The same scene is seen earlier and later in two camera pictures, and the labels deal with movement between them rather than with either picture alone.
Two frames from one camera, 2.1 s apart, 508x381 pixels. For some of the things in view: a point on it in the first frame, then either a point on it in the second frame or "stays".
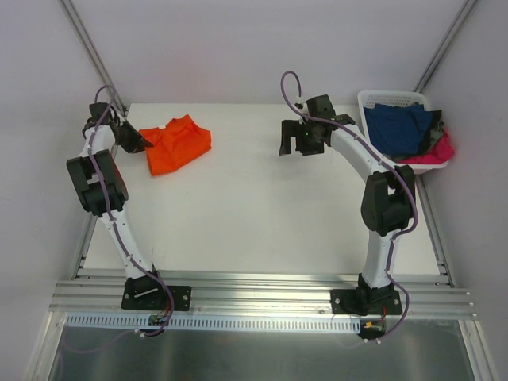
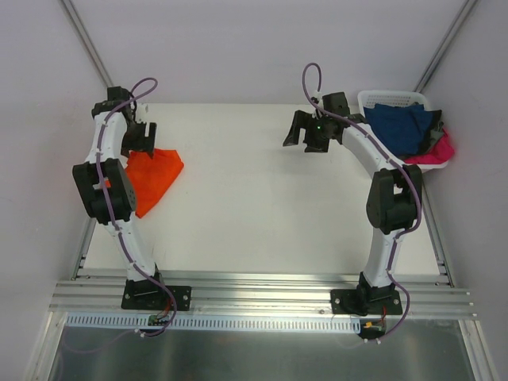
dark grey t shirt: (433, 134) stays
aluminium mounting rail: (437, 298) stays
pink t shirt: (439, 153) stays
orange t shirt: (174, 144) -> (152, 177)
